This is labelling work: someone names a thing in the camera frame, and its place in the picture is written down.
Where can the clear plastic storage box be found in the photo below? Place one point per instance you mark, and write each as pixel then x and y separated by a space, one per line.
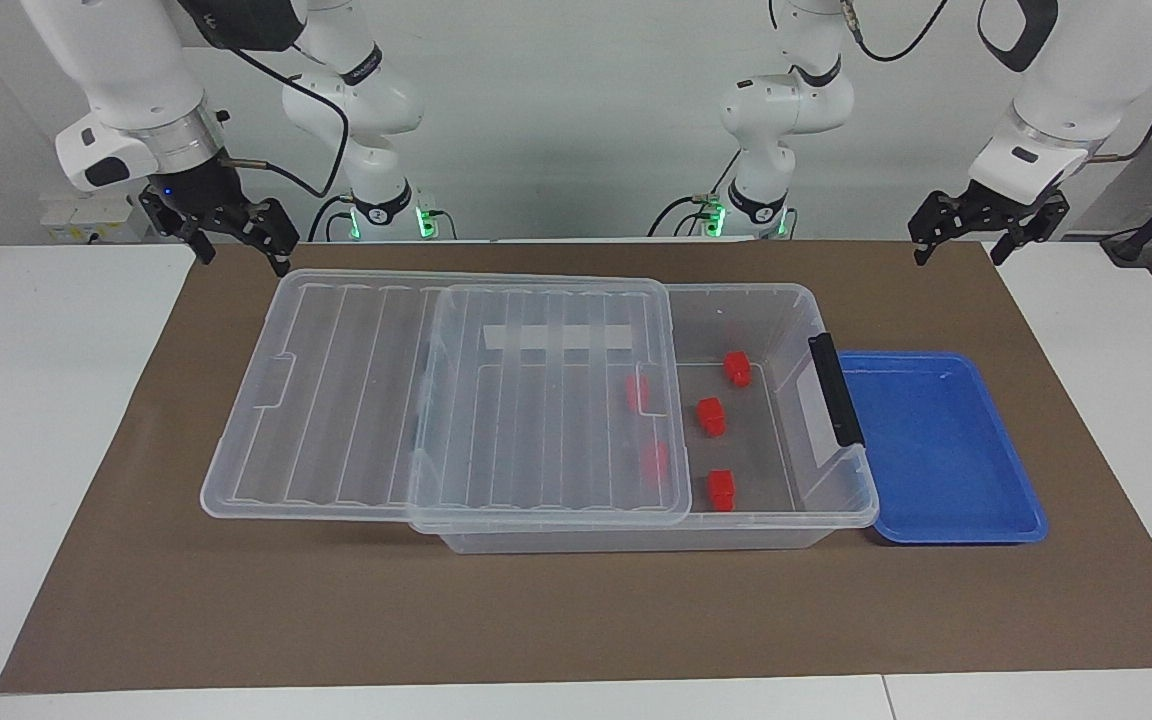
pixel 766 310

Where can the clear ribbed box lid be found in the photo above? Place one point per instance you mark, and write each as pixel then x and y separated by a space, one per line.
pixel 336 400

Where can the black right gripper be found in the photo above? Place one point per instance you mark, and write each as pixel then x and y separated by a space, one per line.
pixel 201 200

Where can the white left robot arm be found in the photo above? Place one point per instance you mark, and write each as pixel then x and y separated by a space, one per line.
pixel 786 110

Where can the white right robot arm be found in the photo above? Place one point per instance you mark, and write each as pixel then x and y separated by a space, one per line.
pixel 126 70

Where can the red block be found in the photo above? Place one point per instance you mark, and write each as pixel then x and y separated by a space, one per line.
pixel 654 463
pixel 638 393
pixel 736 368
pixel 711 417
pixel 721 491

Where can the blue plastic tray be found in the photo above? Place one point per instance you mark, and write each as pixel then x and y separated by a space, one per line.
pixel 936 450

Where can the brown table mat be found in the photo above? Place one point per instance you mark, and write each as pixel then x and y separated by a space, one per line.
pixel 576 610

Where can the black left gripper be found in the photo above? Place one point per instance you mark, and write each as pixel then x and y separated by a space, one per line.
pixel 996 212

